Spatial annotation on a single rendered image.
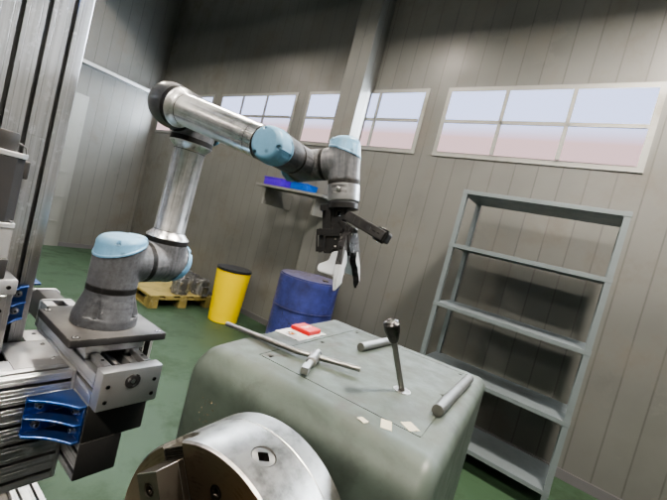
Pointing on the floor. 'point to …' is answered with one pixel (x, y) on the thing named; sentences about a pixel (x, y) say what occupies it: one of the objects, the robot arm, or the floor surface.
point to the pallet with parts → (176, 292)
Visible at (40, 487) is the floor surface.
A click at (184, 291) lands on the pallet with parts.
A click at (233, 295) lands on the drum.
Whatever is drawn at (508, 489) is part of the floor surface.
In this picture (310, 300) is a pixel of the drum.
